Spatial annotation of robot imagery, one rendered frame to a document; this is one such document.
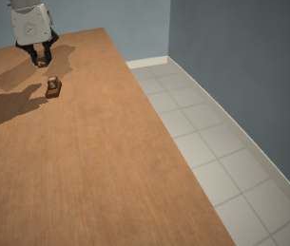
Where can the brown wooden tray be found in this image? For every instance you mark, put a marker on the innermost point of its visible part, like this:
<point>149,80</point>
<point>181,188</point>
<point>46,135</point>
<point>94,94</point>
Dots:
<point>53,93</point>

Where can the brown calendar cube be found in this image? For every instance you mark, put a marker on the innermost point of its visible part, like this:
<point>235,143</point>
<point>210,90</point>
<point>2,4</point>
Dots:
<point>53,82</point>
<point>41,61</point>

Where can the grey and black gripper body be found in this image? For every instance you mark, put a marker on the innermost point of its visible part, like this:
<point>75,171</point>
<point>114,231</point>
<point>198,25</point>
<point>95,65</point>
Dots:
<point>31,25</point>

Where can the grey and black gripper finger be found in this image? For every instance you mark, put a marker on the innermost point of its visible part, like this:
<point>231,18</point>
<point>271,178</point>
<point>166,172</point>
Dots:
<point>48,44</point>
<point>30,50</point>

